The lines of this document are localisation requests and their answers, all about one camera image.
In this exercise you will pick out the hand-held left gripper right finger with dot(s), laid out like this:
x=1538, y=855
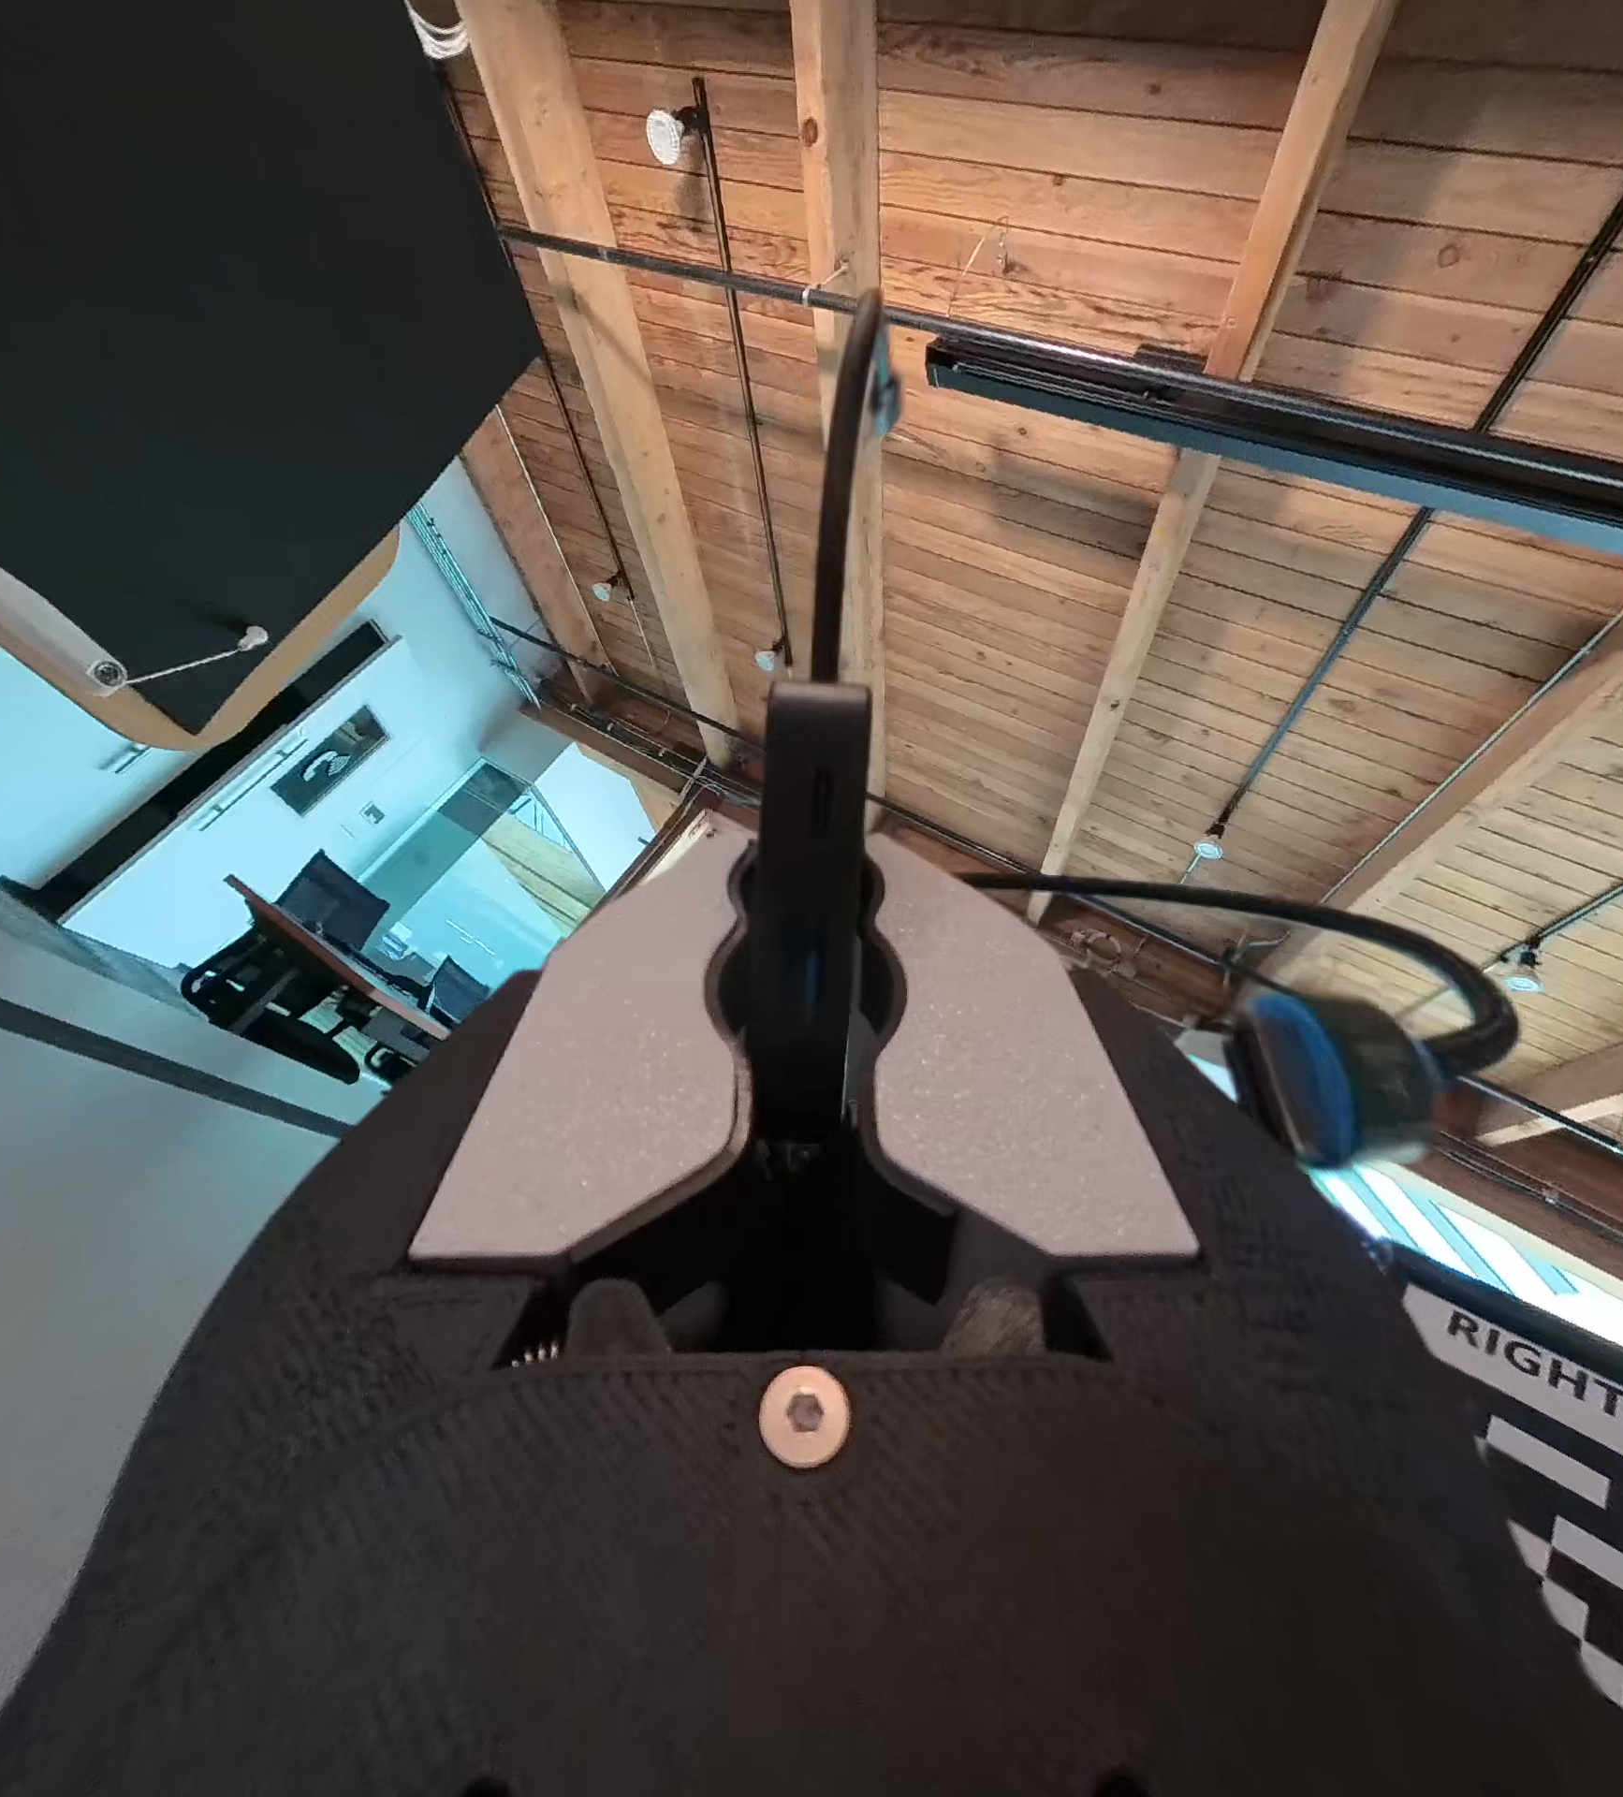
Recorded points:
x=1024, y=1111

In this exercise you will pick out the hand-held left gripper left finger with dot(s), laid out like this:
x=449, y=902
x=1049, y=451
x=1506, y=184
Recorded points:
x=585, y=1094

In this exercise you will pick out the black HDMI adapter box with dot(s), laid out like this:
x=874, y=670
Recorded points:
x=813, y=843

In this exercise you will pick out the black office chair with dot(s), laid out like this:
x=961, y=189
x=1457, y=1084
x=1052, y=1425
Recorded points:
x=320, y=893
x=453, y=990

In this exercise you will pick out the long office desk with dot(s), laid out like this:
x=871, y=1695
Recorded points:
x=336, y=964

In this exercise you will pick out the dark door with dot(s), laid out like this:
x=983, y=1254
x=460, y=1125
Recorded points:
x=168, y=810

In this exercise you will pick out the framed marker sign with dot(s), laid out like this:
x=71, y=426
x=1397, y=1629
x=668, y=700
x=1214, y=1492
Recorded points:
x=1528, y=1364

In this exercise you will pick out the black board wooden edge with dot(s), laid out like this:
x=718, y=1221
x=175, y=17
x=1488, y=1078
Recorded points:
x=168, y=280

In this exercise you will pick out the black ceiling track rail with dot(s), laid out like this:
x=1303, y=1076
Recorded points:
x=1319, y=422

